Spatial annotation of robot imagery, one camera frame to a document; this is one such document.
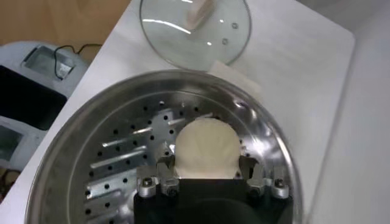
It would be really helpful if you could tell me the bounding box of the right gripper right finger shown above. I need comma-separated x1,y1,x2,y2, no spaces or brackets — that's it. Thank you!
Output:
239,155,290,200

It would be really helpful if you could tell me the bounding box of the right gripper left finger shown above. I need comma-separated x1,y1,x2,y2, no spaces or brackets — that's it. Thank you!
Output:
135,153,181,198

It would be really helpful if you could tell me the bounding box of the white steamed baozi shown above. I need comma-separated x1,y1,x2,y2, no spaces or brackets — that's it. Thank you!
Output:
174,117,242,180

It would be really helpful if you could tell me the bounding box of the round glass pot lid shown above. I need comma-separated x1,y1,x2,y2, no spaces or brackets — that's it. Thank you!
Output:
139,0,252,71

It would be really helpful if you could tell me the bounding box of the steel perforated steamer basket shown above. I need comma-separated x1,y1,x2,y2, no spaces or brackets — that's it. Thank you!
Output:
26,60,304,224

